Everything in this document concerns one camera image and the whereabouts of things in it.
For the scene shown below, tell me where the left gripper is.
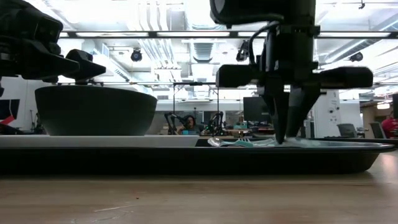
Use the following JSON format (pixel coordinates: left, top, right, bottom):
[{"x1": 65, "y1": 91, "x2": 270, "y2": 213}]
[{"x1": 0, "y1": 0, "x2": 107, "y2": 83}]

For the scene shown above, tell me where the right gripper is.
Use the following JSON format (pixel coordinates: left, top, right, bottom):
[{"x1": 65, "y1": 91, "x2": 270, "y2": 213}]
[{"x1": 215, "y1": 24, "x2": 374, "y2": 145}]

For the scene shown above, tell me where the black bowl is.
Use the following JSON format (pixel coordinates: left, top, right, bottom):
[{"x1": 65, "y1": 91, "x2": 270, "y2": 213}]
[{"x1": 34, "y1": 85, "x2": 158, "y2": 136}]

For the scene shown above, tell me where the white round plate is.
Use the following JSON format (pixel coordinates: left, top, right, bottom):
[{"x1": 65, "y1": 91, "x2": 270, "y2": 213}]
[{"x1": 0, "y1": 134, "x2": 200, "y2": 148}]

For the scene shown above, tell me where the spoon with solid teal handle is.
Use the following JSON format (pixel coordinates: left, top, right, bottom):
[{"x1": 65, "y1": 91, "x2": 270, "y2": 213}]
[{"x1": 207, "y1": 137, "x2": 254, "y2": 148}]

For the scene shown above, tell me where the black serving tray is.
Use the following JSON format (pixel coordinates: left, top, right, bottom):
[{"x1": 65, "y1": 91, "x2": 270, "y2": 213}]
[{"x1": 0, "y1": 138, "x2": 397, "y2": 175}]

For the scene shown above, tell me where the black computer monitor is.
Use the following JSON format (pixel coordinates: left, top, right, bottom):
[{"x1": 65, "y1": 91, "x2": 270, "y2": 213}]
[{"x1": 243, "y1": 96, "x2": 272, "y2": 124}]

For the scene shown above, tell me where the white column with signs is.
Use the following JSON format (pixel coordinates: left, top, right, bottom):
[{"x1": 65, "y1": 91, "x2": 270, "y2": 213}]
[{"x1": 313, "y1": 89, "x2": 341, "y2": 137}]

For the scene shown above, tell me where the grey office chair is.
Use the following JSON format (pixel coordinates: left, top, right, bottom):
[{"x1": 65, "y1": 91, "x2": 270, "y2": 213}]
[
  {"x1": 369, "y1": 121, "x2": 387, "y2": 139},
  {"x1": 337, "y1": 123, "x2": 358, "y2": 139}
]

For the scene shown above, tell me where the black crossbar with light strips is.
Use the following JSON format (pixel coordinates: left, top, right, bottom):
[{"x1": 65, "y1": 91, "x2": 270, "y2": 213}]
[{"x1": 58, "y1": 30, "x2": 398, "y2": 39}]

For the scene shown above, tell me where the person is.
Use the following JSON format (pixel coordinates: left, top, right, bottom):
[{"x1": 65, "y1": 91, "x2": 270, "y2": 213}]
[
  {"x1": 381, "y1": 117, "x2": 398, "y2": 139},
  {"x1": 176, "y1": 114, "x2": 201, "y2": 136}
]

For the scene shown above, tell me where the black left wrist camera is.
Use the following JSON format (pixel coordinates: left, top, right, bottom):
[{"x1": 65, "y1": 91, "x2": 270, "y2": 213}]
[{"x1": 32, "y1": 14, "x2": 65, "y2": 47}]

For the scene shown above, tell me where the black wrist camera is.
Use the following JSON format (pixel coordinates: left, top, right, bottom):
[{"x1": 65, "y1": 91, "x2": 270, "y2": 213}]
[
  {"x1": 32, "y1": 14, "x2": 65, "y2": 47},
  {"x1": 210, "y1": 0, "x2": 280, "y2": 26}
]

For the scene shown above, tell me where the black wall screen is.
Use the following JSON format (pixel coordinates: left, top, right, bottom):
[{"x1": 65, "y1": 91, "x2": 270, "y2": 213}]
[{"x1": 0, "y1": 98, "x2": 21, "y2": 121}]

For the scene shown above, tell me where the black aluminium table frame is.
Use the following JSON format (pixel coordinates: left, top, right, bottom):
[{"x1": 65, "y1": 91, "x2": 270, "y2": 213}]
[{"x1": 310, "y1": 138, "x2": 398, "y2": 145}]

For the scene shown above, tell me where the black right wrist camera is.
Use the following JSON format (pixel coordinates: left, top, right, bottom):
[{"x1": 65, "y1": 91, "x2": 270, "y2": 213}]
[{"x1": 210, "y1": 0, "x2": 280, "y2": 26}]

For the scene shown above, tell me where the silver ventilation duct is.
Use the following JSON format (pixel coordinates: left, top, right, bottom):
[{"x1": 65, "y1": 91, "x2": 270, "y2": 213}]
[{"x1": 183, "y1": 0, "x2": 218, "y2": 63}]

